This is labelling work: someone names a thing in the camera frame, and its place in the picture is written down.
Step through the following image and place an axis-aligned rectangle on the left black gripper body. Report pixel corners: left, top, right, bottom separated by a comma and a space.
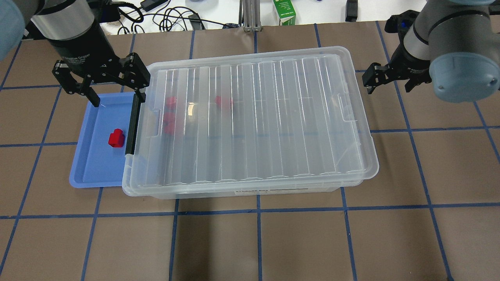
49, 27, 150, 95

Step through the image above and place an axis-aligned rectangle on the clear plastic box lid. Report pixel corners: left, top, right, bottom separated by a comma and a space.
126, 46, 380, 196

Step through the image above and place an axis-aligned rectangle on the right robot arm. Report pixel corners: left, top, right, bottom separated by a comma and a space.
362, 0, 500, 103

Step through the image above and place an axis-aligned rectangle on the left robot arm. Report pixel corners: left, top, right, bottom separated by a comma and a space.
0, 0, 150, 107

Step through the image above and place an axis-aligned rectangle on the clear plastic storage box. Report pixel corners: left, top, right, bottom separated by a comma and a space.
122, 64, 364, 200

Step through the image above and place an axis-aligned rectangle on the red block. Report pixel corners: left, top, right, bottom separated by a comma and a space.
108, 128, 125, 149
162, 112, 176, 135
215, 95, 234, 112
165, 96, 177, 111

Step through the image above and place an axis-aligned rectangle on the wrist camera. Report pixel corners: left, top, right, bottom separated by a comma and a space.
86, 0, 120, 23
384, 10, 420, 34

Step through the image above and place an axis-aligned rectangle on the black box latch handle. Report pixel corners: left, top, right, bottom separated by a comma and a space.
125, 94, 142, 155

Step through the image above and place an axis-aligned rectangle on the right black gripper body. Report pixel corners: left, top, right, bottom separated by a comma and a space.
362, 45, 432, 87

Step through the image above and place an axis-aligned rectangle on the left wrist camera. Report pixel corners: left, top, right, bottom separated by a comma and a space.
86, 0, 120, 23

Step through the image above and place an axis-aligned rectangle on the blue plastic tray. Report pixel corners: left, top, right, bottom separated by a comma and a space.
69, 92, 134, 189

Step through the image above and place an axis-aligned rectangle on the green white carton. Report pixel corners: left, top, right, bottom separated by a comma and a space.
272, 0, 297, 26

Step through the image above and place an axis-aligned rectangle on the aluminium frame post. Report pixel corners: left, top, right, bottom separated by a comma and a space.
239, 0, 261, 32

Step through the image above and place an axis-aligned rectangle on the black power adapter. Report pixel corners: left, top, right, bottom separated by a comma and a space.
188, 14, 205, 30

